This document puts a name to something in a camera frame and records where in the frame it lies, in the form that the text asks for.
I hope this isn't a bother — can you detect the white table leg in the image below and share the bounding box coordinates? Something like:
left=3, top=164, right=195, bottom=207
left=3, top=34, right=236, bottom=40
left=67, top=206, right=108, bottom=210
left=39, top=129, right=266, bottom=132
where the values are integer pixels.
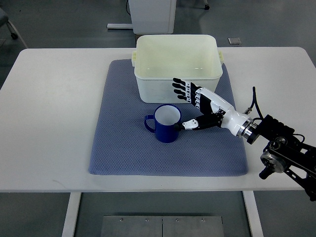
left=62, top=192, right=81, bottom=237
left=242, top=191, right=264, bottom=237

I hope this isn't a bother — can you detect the white table leg right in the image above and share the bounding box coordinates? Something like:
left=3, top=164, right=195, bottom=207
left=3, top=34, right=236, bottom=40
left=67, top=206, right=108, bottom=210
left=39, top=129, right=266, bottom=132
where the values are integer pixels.
left=242, top=191, right=264, bottom=237

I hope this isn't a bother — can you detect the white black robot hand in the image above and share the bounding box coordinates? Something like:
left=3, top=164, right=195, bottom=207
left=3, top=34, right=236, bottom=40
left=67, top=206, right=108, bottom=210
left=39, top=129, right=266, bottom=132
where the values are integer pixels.
left=172, top=78, right=253, bottom=137

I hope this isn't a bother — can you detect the blue mug white inside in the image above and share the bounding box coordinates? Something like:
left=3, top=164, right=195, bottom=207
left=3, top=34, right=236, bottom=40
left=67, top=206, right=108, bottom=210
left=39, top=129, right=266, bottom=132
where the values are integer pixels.
left=144, top=104, right=182, bottom=143

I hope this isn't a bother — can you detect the small grey floor plate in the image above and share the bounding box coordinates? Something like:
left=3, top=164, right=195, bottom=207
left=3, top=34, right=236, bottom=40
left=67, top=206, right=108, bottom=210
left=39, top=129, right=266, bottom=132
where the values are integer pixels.
left=228, top=38, right=242, bottom=45

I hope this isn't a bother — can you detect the office chair with castor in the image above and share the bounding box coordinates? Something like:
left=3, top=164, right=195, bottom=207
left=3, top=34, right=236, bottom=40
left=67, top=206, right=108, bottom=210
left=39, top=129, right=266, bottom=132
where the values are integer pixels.
left=0, top=8, right=29, bottom=48

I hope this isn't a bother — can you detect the grey metal floor plate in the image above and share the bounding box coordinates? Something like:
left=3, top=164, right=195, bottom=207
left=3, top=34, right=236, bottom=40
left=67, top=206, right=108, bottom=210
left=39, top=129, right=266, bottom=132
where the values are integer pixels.
left=101, top=216, right=224, bottom=237

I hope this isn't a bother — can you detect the blue quilted mat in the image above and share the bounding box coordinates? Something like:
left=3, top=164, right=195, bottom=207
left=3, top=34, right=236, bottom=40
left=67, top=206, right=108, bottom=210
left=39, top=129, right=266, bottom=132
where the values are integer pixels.
left=89, top=59, right=248, bottom=177

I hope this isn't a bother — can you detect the white plastic box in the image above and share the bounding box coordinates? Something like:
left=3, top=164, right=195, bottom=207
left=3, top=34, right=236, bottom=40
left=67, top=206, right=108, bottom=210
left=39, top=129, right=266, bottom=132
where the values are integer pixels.
left=131, top=35, right=223, bottom=104

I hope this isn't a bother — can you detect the white cabinet pedestal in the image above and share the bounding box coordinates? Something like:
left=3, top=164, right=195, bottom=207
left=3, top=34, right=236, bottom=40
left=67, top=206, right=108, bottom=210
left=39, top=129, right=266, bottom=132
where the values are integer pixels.
left=107, top=0, right=176, bottom=35

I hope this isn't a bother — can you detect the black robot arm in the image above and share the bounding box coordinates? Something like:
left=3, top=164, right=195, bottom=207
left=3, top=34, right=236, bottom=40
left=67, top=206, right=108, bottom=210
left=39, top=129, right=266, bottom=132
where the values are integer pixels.
left=241, top=87, right=316, bottom=201

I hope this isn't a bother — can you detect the white table leg left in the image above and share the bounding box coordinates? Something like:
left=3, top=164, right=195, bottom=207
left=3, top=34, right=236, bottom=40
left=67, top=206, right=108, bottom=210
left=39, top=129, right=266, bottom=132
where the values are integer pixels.
left=62, top=192, right=81, bottom=237

